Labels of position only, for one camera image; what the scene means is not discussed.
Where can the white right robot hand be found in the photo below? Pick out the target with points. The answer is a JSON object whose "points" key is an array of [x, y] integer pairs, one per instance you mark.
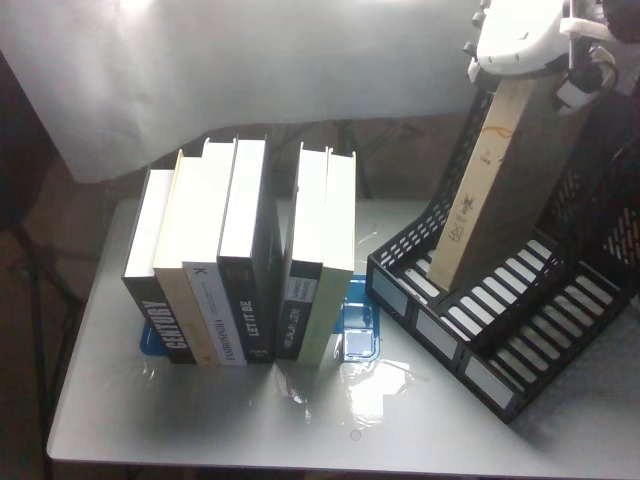
{"points": [[525, 30]]}

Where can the black book with white label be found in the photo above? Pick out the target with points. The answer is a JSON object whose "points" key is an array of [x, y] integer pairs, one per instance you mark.
{"points": [[305, 210]]}

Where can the black Century book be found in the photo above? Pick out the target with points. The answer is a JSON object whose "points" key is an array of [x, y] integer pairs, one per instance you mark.
{"points": [[150, 225]]}

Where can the pale green book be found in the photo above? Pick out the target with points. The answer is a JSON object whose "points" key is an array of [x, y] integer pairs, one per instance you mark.
{"points": [[340, 215]]}

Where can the white backdrop sheet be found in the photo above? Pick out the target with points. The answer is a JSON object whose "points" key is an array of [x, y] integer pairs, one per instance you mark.
{"points": [[250, 60]]}

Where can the blue metal bookend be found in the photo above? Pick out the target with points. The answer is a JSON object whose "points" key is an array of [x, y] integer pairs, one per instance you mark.
{"points": [[360, 345], [150, 342]]}

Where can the black three-slot file rack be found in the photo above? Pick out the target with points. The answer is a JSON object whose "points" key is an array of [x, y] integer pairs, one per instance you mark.
{"points": [[590, 150]]}

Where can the cream yellow hardcover book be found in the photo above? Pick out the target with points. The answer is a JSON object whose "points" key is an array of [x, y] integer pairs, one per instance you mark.
{"points": [[185, 215]]}

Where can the clear plastic film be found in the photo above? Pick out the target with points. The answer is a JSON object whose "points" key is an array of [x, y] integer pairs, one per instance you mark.
{"points": [[370, 400]]}

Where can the beige kraft cover book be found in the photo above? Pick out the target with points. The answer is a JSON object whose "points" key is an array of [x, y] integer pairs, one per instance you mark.
{"points": [[500, 200]]}

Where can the black Let It Be book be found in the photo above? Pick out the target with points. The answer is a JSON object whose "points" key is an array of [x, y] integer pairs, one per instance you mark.
{"points": [[240, 200]]}

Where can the white Fashionopedia book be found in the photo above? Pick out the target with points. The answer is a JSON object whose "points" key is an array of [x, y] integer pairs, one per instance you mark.
{"points": [[220, 320]]}

